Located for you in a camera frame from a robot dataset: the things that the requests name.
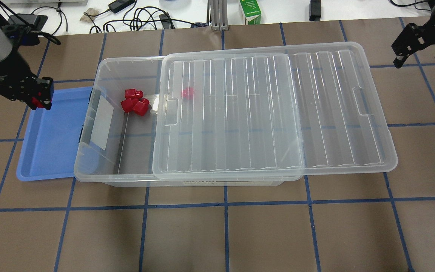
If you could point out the blue plastic tray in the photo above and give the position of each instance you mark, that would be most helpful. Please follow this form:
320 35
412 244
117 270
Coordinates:
52 136

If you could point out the green white carton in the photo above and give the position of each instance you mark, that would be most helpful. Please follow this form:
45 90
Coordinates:
250 12

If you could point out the clear plastic box lid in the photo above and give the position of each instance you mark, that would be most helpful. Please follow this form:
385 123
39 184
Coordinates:
343 126

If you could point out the clear plastic storage box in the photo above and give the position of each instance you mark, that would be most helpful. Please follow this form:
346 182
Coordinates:
127 151

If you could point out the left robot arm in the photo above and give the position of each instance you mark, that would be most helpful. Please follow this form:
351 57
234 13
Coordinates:
12 36

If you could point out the black device on table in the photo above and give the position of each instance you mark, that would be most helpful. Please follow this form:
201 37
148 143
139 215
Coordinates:
315 10

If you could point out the black power adapter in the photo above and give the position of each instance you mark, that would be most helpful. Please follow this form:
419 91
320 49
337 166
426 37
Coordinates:
117 6

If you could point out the aluminium frame post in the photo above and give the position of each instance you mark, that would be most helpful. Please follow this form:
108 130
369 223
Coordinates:
217 17

